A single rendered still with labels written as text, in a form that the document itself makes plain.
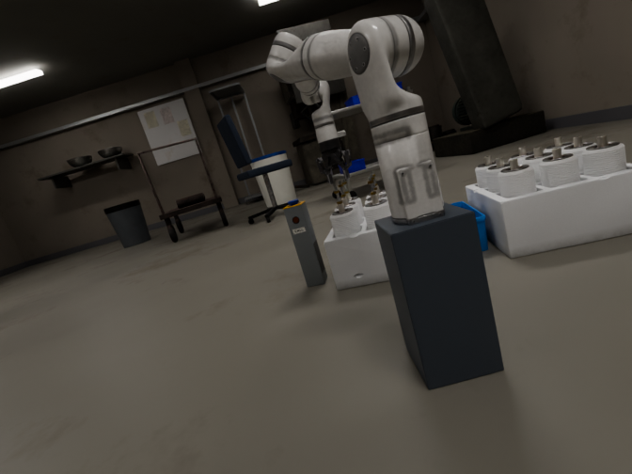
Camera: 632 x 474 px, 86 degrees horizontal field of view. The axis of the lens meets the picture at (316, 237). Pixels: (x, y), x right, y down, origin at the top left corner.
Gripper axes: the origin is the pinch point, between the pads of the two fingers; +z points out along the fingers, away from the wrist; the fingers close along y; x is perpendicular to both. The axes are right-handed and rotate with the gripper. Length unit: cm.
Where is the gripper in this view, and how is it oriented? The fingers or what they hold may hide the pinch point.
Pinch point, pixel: (339, 178)
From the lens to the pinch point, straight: 128.5
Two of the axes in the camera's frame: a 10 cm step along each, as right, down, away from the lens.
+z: 2.8, 9.4, 2.1
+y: 8.3, -1.2, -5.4
